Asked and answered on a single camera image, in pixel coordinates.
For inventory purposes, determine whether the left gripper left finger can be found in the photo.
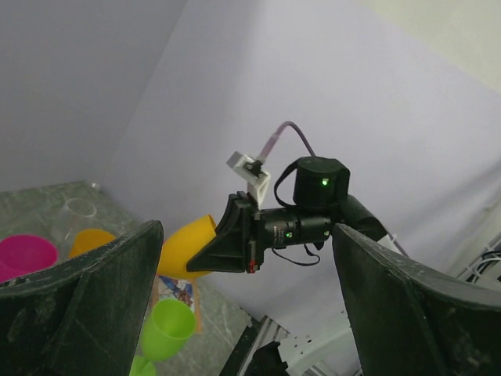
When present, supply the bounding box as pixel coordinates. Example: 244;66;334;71
1;220;163;375

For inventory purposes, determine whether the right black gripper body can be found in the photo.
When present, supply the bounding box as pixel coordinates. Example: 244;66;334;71
234;191;264;274

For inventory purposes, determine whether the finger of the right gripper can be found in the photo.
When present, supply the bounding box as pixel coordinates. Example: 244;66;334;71
186;193;241;273

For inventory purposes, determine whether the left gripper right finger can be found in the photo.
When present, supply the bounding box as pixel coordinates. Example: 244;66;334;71
333;225;500;375

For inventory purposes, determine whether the orange wine glass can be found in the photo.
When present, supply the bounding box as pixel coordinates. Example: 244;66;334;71
69;228;116;259
157;215;216;280

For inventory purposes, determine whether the green wine glass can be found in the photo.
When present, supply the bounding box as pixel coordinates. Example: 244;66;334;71
129;298;197;375

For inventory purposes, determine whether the pink wine glass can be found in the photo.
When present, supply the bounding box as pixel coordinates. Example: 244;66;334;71
1;234;58;283

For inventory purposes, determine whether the clear wine glass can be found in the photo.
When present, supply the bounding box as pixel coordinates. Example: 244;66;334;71
51;197;97;243

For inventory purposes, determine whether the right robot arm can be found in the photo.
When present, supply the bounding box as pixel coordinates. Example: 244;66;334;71
186;156;388;273

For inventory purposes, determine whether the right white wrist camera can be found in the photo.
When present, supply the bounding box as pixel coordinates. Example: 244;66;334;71
226;151;271;208

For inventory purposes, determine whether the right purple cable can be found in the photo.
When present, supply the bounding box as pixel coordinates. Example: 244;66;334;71
259;121;409;258

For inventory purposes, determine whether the cable bundle under table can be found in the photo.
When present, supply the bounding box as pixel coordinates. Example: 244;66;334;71
457;238;501;291

